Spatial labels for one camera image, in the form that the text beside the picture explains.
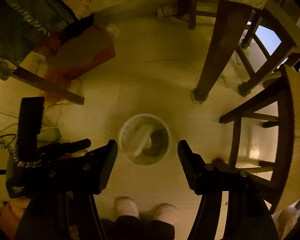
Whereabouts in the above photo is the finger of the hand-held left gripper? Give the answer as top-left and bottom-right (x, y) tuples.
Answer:
(39, 139), (92, 157)

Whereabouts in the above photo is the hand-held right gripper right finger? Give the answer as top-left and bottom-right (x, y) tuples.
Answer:
(177, 139), (280, 240)

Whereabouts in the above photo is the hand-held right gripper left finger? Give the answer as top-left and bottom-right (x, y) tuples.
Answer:
(15, 139), (118, 240)

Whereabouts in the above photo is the white plastic bucket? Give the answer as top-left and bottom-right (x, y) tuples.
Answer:
(118, 114), (172, 166)

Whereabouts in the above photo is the person's left hand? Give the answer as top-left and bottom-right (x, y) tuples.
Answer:
(0, 197), (32, 233)

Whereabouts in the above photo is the white plastic wrapper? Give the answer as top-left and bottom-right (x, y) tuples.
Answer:
(132, 125), (153, 157)

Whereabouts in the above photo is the person's white left shoe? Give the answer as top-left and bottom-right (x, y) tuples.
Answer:
(114, 196), (140, 221)

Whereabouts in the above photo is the person's white shoe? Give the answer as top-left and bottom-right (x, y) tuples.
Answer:
(114, 196), (140, 221)
(154, 203), (178, 224)

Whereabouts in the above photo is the person's white right shoe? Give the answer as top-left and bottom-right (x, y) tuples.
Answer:
(154, 203), (178, 224)

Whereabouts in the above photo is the red plastic bag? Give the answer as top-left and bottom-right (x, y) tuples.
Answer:
(40, 26), (117, 81)

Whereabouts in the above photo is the wooden stool light seat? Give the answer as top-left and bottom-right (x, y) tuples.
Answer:
(219, 64), (300, 214)

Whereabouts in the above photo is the dark wooden stool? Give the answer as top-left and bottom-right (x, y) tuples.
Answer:
(236, 0), (300, 97)

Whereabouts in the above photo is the white cable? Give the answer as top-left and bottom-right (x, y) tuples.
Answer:
(0, 108), (18, 151)

